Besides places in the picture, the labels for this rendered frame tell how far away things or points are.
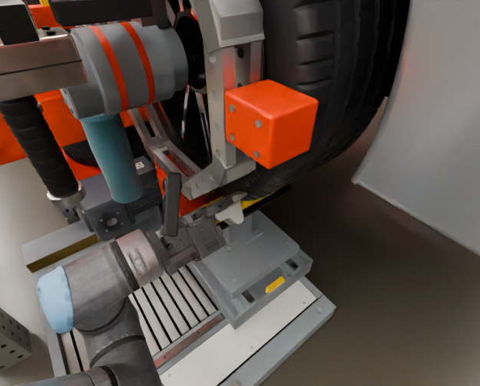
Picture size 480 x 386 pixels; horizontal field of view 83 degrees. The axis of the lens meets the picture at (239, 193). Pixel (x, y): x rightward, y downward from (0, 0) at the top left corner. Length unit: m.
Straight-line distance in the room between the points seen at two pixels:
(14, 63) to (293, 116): 0.28
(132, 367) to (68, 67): 0.42
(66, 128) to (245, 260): 0.73
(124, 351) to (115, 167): 0.42
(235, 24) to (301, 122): 0.13
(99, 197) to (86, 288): 0.57
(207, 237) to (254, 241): 0.52
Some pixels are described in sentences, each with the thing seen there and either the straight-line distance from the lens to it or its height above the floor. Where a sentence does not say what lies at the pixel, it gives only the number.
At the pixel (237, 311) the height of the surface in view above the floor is 0.15.
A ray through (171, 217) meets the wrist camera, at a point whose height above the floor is 0.66.
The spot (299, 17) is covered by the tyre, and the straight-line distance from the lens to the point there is 0.37.
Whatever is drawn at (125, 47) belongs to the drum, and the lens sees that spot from 0.53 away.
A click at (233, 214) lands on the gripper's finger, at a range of 0.53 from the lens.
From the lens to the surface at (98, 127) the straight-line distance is 0.70.
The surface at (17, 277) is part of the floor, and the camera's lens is 1.50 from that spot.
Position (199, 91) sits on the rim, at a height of 0.78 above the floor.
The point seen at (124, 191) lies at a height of 0.52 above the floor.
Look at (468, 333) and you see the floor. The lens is 1.35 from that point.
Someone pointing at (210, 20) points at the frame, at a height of 0.96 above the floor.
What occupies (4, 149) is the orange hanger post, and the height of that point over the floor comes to 0.57.
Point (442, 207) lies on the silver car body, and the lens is 0.40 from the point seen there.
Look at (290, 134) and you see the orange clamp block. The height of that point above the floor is 0.86.
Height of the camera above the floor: 1.01
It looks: 42 degrees down
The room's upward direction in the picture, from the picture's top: straight up
